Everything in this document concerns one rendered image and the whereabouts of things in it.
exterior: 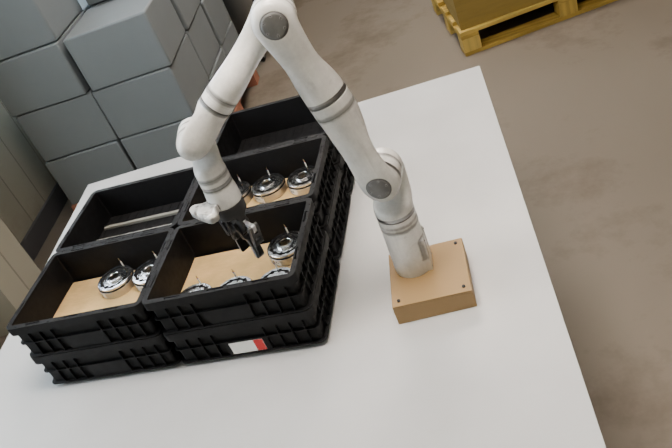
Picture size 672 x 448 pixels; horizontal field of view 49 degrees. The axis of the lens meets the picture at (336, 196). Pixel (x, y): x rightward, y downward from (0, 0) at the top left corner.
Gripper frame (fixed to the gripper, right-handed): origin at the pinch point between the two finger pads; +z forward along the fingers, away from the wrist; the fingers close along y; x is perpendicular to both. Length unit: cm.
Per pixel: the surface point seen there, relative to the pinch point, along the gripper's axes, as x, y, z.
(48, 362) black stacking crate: 46, 45, 17
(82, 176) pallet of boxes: -42, 245, 66
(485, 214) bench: -54, -23, 26
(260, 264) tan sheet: -4.8, 9.9, 13.1
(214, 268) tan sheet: 1.9, 22.2, 13.3
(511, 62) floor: -235, 102, 95
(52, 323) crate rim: 40, 37, 4
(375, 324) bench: -10.0, -21.3, 25.9
